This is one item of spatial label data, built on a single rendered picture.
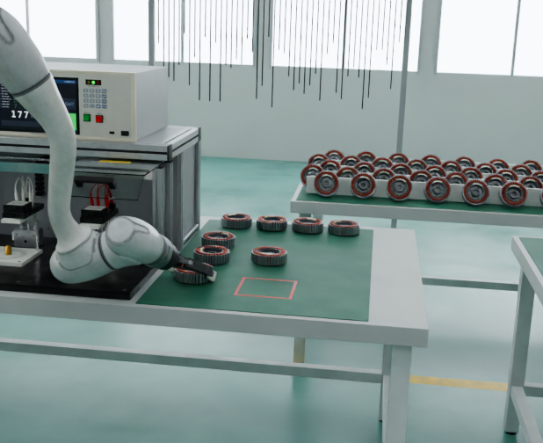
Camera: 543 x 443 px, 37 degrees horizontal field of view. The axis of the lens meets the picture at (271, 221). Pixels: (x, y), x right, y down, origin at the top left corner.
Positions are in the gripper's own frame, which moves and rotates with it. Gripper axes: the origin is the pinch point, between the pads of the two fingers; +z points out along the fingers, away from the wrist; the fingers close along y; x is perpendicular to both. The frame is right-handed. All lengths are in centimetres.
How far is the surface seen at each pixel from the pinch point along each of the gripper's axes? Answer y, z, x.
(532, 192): 69, 136, 81
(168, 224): -18.4, 8.7, 14.5
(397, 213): 22, 111, 57
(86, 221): -34.0, -10.2, 7.1
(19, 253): -52, -13, -6
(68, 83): -44, -25, 44
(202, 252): -5.4, 11.2, 8.1
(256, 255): 8.7, 18.7, 11.6
